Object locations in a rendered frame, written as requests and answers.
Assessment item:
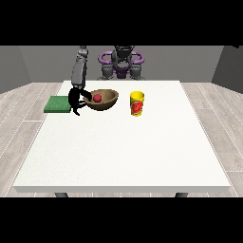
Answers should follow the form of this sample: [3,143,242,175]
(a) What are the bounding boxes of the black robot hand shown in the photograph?
[67,86,93,117]

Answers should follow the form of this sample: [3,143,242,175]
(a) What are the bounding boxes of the brown wooden bowl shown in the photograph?
[83,88,120,112]

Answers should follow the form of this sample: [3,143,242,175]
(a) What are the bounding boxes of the green square pad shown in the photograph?
[43,96,72,114]

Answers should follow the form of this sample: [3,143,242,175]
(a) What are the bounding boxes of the yellow cup with melon print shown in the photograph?
[129,90,145,118]

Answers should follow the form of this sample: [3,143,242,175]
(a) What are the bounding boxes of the grey robot trunk purple rings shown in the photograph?
[97,46,147,82]

